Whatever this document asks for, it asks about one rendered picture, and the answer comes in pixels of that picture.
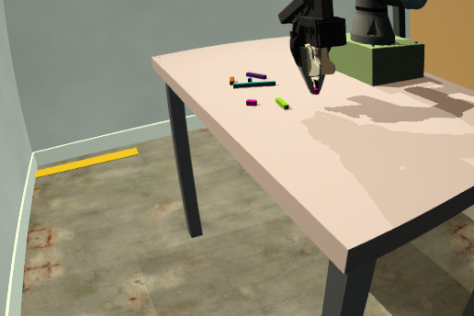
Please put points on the purple rod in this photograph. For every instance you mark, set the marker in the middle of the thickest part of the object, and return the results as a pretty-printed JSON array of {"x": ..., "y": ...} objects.
[{"x": 256, "y": 75}]

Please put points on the turquoise rod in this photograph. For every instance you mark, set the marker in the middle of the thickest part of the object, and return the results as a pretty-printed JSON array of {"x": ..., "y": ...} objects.
[{"x": 254, "y": 84}]

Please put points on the lime green rod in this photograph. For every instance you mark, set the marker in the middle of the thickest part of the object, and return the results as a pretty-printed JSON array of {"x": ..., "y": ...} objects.
[{"x": 282, "y": 103}]

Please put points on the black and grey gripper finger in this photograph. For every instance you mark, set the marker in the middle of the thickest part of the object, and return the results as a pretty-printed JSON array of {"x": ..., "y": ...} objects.
[
  {"x": 304, "y": 59},
  {"x": 327, "y": 66}
]

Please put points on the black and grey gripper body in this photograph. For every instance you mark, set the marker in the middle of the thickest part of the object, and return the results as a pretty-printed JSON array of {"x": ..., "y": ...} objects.
[{"x": 331, "y": 30}]

